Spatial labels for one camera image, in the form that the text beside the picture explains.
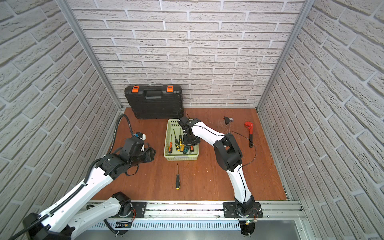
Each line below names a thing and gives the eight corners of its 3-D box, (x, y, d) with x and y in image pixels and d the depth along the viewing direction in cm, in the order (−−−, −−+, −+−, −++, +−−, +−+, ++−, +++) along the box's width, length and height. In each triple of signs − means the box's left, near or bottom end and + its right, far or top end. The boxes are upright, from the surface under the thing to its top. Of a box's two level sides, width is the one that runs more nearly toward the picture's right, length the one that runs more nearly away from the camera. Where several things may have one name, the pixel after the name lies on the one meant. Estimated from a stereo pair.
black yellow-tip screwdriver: (176, 190, 82) (175, 189, 80) (176, 164, 91) (175, 163, 90) (180, 189, 82) (180, 188, 81) (179, 164, 91) (179, 163, 90)
